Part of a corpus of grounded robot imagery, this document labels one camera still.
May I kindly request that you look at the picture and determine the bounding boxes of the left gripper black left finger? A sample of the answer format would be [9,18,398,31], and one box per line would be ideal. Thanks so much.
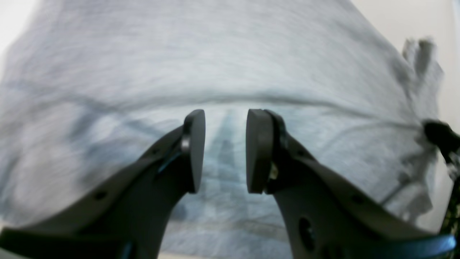
[1,109,206,259]

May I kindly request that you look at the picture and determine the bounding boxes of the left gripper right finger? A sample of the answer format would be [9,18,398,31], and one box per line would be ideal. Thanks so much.
[246,109,457,259]

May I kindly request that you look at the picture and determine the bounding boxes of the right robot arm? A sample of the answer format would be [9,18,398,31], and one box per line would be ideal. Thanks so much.
[423,120,460,239]

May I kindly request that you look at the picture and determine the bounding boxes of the grey T-shirt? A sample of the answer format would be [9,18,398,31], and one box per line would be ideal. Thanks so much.
[1,0,443,259]

